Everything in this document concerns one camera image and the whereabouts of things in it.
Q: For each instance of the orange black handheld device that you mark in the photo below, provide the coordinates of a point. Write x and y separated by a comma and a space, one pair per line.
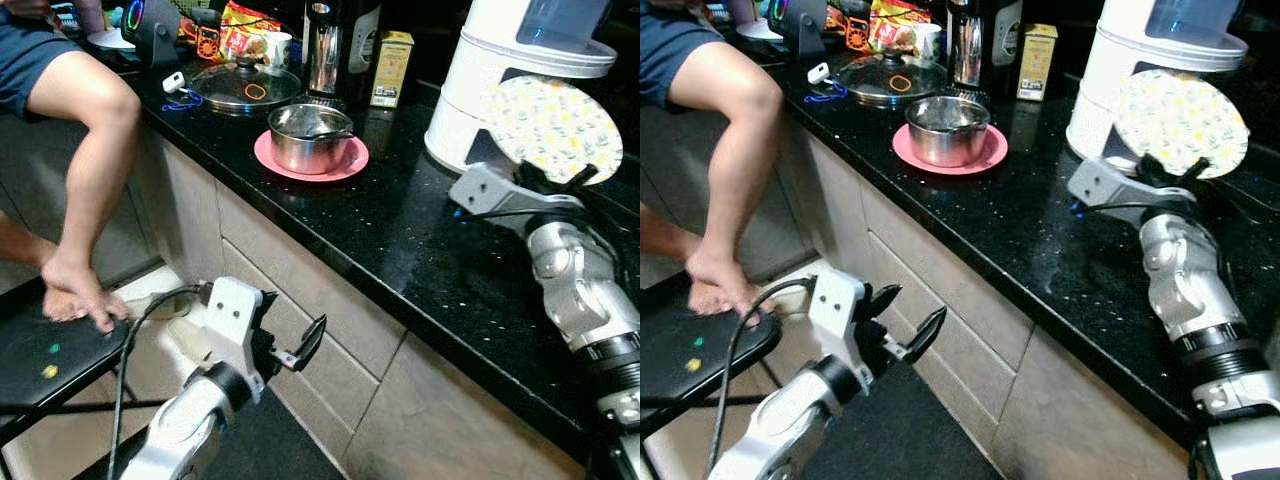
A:
207, 38
857, 28

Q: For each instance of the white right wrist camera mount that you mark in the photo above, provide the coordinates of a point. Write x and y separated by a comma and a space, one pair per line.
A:
1105, 185
480, 190

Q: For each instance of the black stool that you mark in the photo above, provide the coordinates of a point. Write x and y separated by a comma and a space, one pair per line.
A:
60, 360
700, 360

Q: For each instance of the stainless steel pot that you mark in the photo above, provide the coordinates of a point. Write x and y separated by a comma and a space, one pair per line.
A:
310, 150
945, 145

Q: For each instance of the person bare leg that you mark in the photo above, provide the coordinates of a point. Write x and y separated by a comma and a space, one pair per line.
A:
665, 235
95, 170
745, 160
20, 250

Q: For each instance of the small white dish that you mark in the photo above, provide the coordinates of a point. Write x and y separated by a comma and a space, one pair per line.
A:
110, 40
760, 30

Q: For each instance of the white tiered storage rack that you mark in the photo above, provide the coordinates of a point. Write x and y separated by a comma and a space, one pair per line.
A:
1120, 60
480, 60

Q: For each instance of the red yellow snack packet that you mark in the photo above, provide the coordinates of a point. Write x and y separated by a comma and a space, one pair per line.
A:
245, 35
895, 30

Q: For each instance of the glass pot lid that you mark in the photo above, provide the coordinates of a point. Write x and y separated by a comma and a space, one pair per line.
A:
870, 85
225, 95

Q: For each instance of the black floor mat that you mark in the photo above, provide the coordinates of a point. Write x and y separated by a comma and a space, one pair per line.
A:
270, 450
930, 430

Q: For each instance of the yellow cardboard box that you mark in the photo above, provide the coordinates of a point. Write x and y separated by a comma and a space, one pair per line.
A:
392, 70
1037, 62

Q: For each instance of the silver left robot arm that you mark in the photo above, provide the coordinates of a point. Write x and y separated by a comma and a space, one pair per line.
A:
790, 430
190, 430

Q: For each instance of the dark blue shorts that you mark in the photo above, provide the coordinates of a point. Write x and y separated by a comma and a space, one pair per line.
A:
25, 60
670, 55

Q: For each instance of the pink round plate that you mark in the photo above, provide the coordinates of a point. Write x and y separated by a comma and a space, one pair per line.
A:
995, 150
355, 160

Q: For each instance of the small white gadget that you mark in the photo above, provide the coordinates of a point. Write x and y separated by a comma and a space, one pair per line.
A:
174, 82
820, 73

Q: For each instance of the grey cabinet panel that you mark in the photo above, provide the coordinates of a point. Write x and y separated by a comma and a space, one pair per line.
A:
835, 200
185, 210

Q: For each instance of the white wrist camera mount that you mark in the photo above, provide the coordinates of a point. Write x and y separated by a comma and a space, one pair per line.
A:
480, 190
835, 310
232, 320
1105, 185

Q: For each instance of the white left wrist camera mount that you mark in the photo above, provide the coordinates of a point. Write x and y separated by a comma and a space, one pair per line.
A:
232, 320
835, 310

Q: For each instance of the grey cabinet door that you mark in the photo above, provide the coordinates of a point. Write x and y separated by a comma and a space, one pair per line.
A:
450, 440
1090, 430

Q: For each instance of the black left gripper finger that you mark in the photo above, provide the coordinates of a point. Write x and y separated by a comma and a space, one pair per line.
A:
930, 335
312, 345
884, 302

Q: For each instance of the black steel coffee press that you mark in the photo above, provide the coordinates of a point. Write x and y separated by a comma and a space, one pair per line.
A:
325, 50
968, 45

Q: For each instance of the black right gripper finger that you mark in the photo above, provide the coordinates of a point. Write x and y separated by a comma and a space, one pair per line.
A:
1199, 170
585, 176

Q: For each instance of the grey drawer front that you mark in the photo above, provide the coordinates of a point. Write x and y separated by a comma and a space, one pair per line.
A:
995, 372
300, 265
355, 365
335, 420
940, 262
980, 425

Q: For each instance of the floral print round plate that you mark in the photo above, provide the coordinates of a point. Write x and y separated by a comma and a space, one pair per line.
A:
1180, 120
550, 125

